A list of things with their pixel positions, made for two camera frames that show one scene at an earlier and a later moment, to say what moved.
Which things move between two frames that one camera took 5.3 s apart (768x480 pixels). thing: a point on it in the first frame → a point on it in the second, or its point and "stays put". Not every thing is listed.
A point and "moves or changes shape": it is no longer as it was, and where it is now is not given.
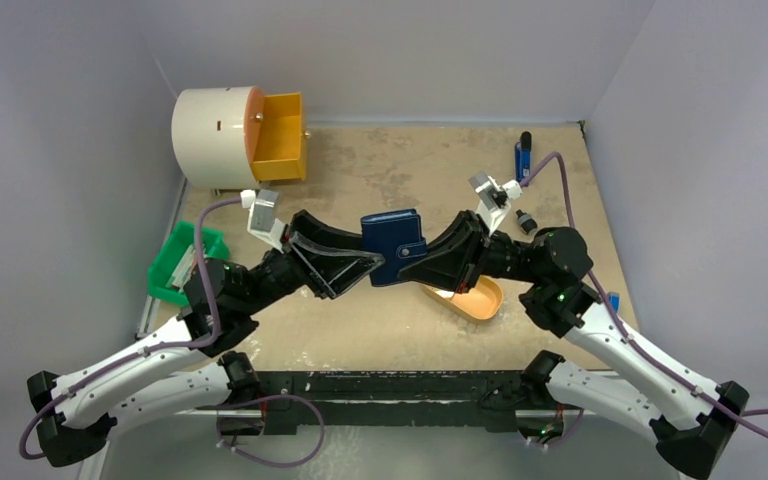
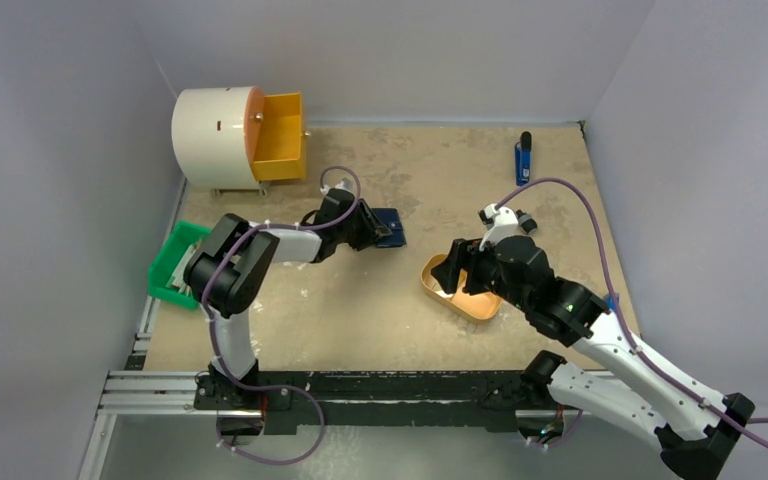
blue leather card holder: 396,236 moves or changes shape
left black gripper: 335,256 → 370,228
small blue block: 614,298 stays put
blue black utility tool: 522,151 stays put
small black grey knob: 526,222 stays put
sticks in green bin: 185,269 stays put
